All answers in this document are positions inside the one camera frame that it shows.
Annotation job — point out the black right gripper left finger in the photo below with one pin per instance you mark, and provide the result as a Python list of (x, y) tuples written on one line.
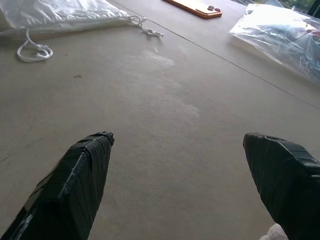
[(72, 185)]

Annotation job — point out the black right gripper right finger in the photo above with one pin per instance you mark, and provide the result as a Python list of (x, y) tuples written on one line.
[(285, 175)]

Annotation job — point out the grey fuzzy cloth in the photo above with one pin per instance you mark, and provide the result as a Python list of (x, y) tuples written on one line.
[(273, 233)]

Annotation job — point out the clear plastic bag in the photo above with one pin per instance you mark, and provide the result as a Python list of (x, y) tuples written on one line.
[(280, 37)]

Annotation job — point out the orange smartphone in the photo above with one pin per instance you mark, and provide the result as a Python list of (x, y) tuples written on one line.
[(197, 8)]

